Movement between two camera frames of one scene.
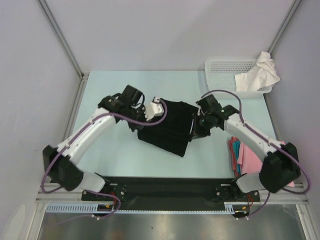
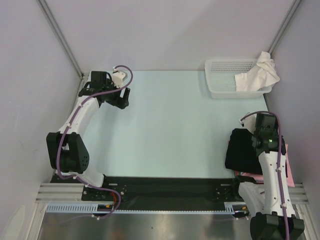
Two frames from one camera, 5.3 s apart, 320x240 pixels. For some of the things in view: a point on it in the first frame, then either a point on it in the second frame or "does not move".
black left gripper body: x=138 y=113 → x=112 y=98
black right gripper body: x=202 y=125 → x=255 y=134
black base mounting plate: x=171 y=193 does not move
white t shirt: x=262 y=76 does not move
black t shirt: x=172 y=135 → x=241 y=156
